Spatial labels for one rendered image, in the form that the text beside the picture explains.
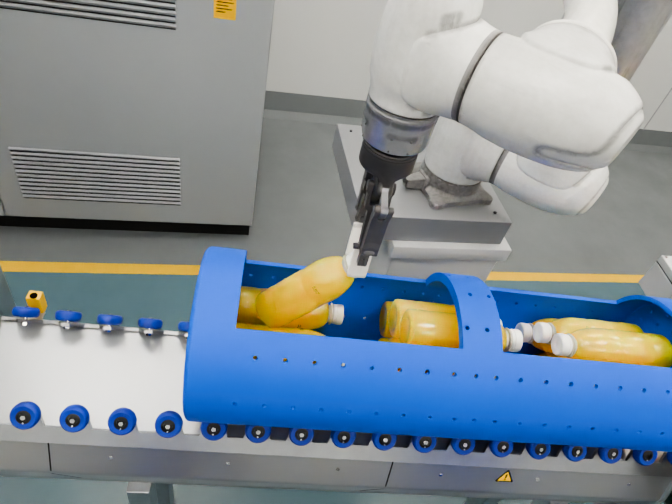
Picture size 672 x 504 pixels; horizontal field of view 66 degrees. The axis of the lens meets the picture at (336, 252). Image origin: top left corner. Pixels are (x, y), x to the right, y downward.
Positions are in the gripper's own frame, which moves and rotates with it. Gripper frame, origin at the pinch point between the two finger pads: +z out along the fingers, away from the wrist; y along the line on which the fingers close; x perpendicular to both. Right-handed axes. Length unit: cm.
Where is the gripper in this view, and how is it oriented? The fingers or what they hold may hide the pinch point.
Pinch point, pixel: (359, 250)
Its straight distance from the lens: 80.7
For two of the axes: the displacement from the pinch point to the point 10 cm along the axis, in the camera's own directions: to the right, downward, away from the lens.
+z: -1.8, 7.0, 6.9
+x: 9.8, 1.1, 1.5
